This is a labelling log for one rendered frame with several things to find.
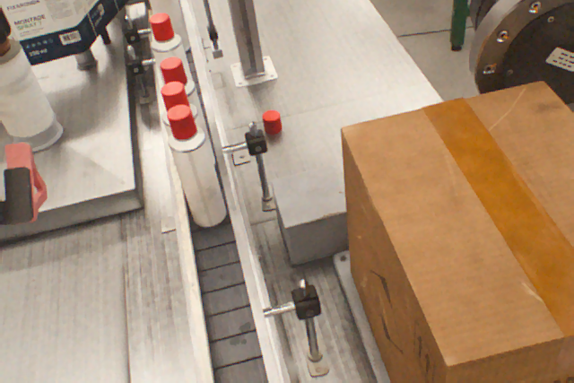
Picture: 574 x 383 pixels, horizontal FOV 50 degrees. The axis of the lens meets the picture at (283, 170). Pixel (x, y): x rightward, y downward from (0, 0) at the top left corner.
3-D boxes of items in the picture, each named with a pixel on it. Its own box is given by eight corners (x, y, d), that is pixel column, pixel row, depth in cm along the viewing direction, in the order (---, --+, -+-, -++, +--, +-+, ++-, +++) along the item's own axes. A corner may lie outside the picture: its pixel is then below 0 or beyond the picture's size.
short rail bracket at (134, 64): (138, 93, 128) (121, 44, 120) (152, 90, 128) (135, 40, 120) (139, 102, 126) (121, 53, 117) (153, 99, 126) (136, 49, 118)
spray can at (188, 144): (191, 208, 95) (157, 104, 81) (224, 200, 95) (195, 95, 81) (195, 232, 91) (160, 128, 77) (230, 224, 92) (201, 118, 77)
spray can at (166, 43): (172, 111, 113) (142, 13, 99) (200, 105, 114) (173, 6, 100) (175, 128, 110) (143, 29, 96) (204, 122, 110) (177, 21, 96)
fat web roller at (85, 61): (76, 61, 131) (42, -22, 118) (98, 56, 131) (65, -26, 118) (76, 72, 127) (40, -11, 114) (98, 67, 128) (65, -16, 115)
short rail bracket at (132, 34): (134, 62, 137) (118, 14, 129) (162, 56, 137) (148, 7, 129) (135, 69, 135) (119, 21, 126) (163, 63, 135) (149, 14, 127)
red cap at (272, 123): (279, 120, 116) (276, 107, 114) (284, 131, 113) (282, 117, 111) (262, 126, 115) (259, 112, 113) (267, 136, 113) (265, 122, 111)
